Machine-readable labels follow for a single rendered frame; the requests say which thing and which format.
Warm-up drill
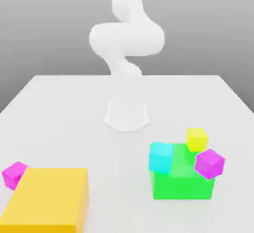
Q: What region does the small magenta cube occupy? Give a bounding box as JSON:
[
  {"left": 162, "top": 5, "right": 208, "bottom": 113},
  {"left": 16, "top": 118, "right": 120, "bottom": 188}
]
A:
[
  {"left": 194, "top": 148, "right": 226, "bottom": 181},
  {"left": 1, "top": 161, "right": 30, "bottom": 191}
]

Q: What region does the small yellow cube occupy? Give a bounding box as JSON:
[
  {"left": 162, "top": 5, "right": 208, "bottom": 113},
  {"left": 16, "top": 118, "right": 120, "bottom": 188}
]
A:
[{"left": 186, "top": 127, "right": 209, "bottom": 153}]

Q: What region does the large orange box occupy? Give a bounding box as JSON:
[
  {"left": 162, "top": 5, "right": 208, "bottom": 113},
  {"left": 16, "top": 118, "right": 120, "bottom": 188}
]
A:
[{"left": 0, "top": 167, "right": 88, "bottom": 233}]

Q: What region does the large green box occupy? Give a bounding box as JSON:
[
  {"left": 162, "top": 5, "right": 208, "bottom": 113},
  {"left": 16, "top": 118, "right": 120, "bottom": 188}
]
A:
[{"left": 150, "top": 142, "right": 216, "bottom": 200}]

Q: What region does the small cyan cube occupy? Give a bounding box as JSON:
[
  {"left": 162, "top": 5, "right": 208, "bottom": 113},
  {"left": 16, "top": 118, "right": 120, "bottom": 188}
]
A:
[{"left": 148, "top": 142, "right": 174, "bottom": 175}]

